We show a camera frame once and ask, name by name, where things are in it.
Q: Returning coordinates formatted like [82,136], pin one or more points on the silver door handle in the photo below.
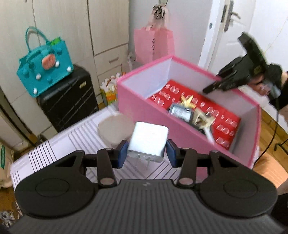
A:
[227,15]

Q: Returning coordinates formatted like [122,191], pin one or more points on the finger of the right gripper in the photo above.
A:
[213,86]

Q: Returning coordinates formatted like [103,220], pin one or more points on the cream plastic star toy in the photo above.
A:
[200,119]

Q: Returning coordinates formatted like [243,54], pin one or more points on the brown paper bag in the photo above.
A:
[6,160]

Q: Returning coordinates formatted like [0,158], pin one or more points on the grey three-door wardrobe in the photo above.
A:
[96,34]

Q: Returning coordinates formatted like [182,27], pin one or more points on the white USB charger plug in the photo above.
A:
[146,147]

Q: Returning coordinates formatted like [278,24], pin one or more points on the person's right hand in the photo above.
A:
[259,87]

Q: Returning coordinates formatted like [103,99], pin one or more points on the white door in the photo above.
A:
[265,21]

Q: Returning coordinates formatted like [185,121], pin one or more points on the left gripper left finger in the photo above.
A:
[105,160]

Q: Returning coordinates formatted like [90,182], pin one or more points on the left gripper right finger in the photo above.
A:
[195,167]

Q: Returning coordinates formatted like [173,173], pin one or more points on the pink storage box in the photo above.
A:
[136,87]

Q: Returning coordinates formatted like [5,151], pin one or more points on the pink paper shopping bag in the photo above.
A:
[153,42]

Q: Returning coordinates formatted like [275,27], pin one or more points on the black suitcase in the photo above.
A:
[70,100]

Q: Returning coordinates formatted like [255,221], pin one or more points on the colourful cartoon gift bag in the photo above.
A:
[108,89]

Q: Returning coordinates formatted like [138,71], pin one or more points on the teal felt tote bag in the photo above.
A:
[45,65]

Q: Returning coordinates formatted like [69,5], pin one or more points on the grey calculator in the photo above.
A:
[181,112]

